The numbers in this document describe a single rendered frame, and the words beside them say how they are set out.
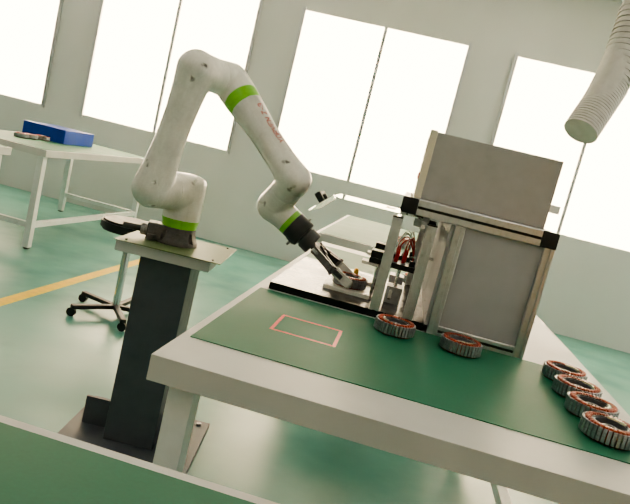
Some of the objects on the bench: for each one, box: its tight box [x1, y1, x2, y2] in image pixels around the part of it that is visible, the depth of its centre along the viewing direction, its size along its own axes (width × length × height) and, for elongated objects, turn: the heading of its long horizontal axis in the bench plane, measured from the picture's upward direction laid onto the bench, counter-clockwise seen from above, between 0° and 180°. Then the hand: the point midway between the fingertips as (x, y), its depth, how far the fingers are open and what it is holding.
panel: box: [421, 221, 455, 325], centre depth 215 cm, size 1×66×30 cm, turn 113°
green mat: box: [190, 287, 630, 470], centre depth 154 cm, size 94×61×1 cm, turn 23°
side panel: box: [426, 225, 555, 359], centre depth 181 cm, size 28×3×32 cm, turn 23°
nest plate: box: [323, 277, 370, 300], centre depth 208 cm, size 15×15×1 cm
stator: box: [374, 314, 416, 339], centre depth 174 cm, size 11×11×4 cm
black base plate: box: [269, 257, 424, 330], centre depth 220 cm, size 47×64×2 cm
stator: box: [332, 271, 368, 291], centre depth 208 cm, size 11×11×4 cm
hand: (349, 280), depth 208 cm, fingers open, 13 cm apart
